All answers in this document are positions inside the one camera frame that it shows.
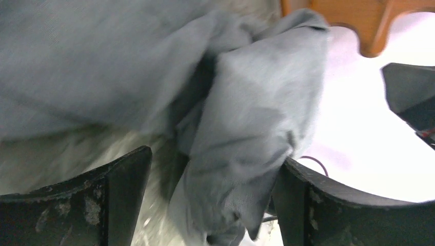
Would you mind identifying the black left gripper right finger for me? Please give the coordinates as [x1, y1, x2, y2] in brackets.
[272, 158, 434, 246]

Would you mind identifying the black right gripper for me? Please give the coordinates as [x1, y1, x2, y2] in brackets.
[381, 63, 434, 149]

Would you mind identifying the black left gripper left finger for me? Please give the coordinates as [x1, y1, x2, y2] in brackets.
[1, 146, 152, 246]

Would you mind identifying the grey button-up shirt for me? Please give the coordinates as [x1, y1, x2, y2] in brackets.
[1, 1, 329, 245]

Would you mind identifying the orange wooden rack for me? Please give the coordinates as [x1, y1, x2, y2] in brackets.
[280, 0, 434, 58]

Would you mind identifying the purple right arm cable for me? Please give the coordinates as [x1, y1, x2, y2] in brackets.
[299, 155, 330, 177]

